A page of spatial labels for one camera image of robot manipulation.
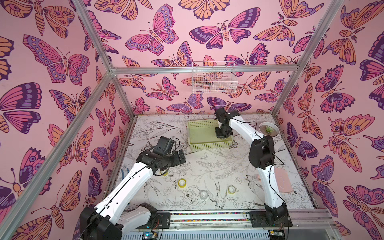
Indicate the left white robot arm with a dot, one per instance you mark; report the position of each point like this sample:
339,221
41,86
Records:
108,219

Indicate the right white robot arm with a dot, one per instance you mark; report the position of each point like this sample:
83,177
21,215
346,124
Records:
262,157

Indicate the aluminium front rail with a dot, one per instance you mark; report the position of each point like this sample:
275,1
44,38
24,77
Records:
308,224

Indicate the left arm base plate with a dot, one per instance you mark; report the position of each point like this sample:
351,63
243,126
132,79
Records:
157,221

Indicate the yellow tape roll five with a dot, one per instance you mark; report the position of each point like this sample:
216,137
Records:
231,190

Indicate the yellow tape roll four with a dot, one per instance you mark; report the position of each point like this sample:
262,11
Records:
182,183

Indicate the white pot with succulent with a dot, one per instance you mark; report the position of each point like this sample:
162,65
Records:
269,129

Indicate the clear white tape roll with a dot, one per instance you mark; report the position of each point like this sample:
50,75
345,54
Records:
203,195

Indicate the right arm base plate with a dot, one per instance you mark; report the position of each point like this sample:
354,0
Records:
263,219

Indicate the white wire wall basket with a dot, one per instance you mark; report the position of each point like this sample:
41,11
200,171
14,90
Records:
211,79

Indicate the green plastic storage basket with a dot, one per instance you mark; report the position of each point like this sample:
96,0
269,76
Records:
202,135

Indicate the blue yellow garden fork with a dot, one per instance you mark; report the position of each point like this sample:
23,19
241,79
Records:
124,172

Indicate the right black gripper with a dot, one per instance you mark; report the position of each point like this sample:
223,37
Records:
223,131

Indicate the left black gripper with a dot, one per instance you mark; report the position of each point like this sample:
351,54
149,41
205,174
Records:
177,161

